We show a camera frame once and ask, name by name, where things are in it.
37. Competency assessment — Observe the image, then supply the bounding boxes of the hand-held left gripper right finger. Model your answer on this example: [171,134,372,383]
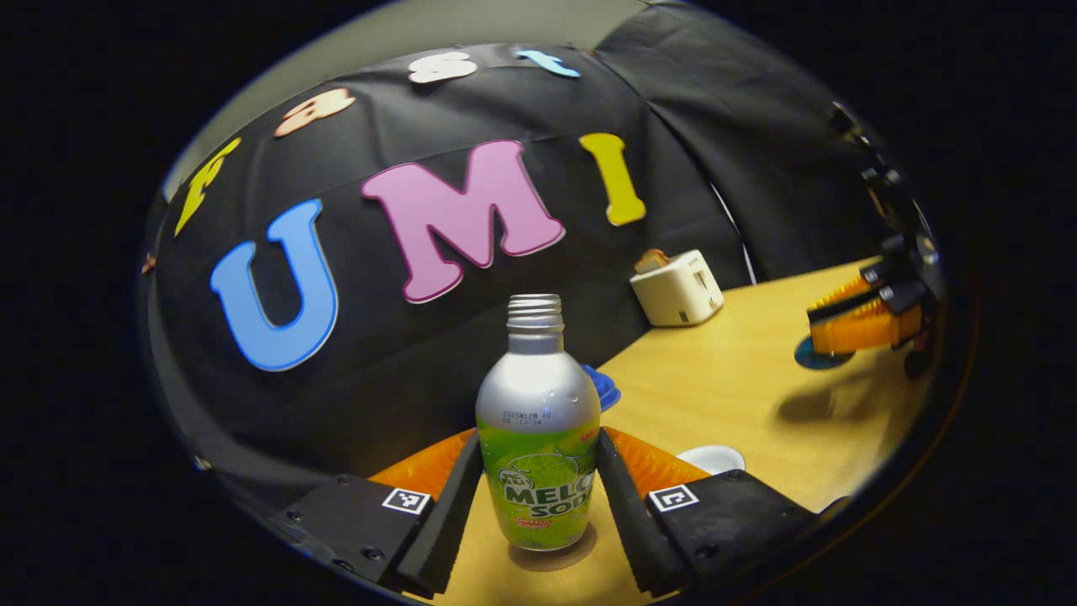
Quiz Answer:
[593,425,821,598]

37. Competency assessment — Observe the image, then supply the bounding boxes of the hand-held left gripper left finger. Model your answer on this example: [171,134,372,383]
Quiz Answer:
[269,429,485,600]

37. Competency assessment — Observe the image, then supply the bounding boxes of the round brown coaster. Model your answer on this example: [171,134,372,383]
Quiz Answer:
[507,522,600,574]

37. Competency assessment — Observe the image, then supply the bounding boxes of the teal teacup lid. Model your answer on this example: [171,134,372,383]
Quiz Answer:
[794,335,856,371]

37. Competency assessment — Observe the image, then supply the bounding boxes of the teal and white teacup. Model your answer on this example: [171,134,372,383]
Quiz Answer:
[676,444,746,477]

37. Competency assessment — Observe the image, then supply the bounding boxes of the silver green label water bottle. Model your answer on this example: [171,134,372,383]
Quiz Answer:
[475,294,603,552]

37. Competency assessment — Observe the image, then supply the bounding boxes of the folded blue towel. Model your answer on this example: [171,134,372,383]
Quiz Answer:
[582,364,622,413]

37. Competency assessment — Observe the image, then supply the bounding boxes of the black backdrop cloth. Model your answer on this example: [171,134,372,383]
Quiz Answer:
[143,4,893,506]

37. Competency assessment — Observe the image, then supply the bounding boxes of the white toaster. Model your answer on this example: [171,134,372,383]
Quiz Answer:
[629,249,725,328]

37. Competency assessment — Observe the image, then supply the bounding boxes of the white cable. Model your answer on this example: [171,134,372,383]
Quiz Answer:
[711,181,756,287]

